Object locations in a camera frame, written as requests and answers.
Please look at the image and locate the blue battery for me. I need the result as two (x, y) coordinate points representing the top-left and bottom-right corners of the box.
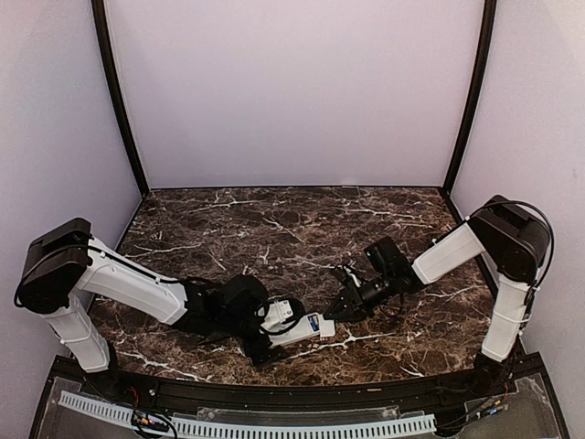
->
(307, 314), (320, 333)

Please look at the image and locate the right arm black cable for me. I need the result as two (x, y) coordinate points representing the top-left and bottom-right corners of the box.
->
(497, 196), (557, 294)

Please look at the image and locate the white slotted cable duct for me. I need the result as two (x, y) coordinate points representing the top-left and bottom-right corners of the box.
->
(58, 391), (436, 439)

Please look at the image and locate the white remote control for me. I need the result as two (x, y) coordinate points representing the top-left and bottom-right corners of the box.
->
(269, 313), (325, 347)

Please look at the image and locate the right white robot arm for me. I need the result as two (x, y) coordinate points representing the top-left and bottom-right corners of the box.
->
(324, 195), (555, 397)

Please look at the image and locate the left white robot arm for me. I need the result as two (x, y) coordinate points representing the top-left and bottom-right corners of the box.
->
(14, 218), (305, 399)

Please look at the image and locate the black front rail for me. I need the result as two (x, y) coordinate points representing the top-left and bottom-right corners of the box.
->
(81, 351), (545, 415)

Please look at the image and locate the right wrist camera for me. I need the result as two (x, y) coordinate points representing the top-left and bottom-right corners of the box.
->
(333, 236), (412, 289)

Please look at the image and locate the right black frame post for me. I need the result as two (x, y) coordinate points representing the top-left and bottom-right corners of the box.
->
(442, 0), (497, 198)

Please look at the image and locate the white battery cover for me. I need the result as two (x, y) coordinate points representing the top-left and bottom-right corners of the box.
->
(319, 319), (336, 338)

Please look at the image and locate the left black frame post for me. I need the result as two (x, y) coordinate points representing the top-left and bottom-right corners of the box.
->
(90, 0), (150, 198)

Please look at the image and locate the black frame post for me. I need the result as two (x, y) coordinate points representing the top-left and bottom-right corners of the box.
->
(90, 0), (150, 198)
(442, 0), (497, 198)

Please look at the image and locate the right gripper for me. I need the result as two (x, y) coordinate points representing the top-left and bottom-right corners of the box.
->
(324, 270), (397, 322)

